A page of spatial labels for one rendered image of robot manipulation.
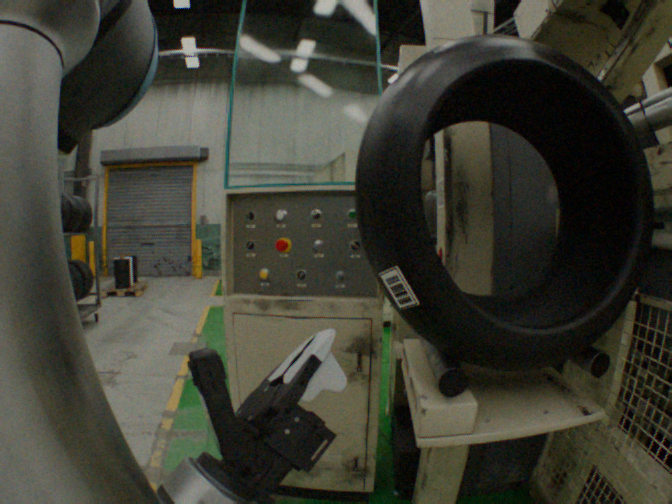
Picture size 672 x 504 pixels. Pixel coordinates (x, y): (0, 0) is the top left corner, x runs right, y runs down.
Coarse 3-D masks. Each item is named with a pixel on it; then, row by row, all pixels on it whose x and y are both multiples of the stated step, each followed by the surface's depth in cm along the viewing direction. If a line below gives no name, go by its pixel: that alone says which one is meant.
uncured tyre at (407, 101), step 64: (448, 64) 42; (512, 64) 41; (576, 64) 39; (384, 128) 45; (512, 128) 68; (576, 128) 58; (384, 192) 44; (576, 192) 65; (640, 192) 39; (384, 256) 46; (576, 256) 65; (640, 256) 39; (448, 320) 44; (512, 320) 67; (576, 320) 42
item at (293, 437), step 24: (240, 408) 33; (264, 408) 29; (288, 408) 30; (264, 432) 29; (288, 432) 30; (312, 432) 31; (264, 456) 29; (288, 456) 28; (216, 480) 25; (240, 480) 27; (264, 480) 28
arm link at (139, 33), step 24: (120, 0) 13; (144, 0) 16; (120, 24) 14; (144, 24) 18; (96, 48) 14; (120, 48) 16; (144, 48) 20; (72, 72) 14; (96, 72) 16; (120, 72) 19; (144, 72) 22; (72, 96) 16; (96, 96) 18; (120, 96) 21; (72, 120) 18; (96, 120) 21; (72, 144) 20
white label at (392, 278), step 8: (384, 272) 47; (392, 272) 46; (400, 272) 45; (384, 280) 48; (392, 280) 46; (400, 280) 45; (392, 288) 47; (400, 288) 46; (408, 288) 45; (392, 296) 48; (400, 296) 47; (408, 296) 45; (400, 304) 47; (408, 304) 46; (416, 304) 45
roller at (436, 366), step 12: (420, 336) 67; (432, 348) 56; (432, 360) 53; (444, 360) 49; (456, 360) 50; (432, 372) 52; (444, 372) 46; (456, 372) 45; (444, 384) 45; (456, 384) 45
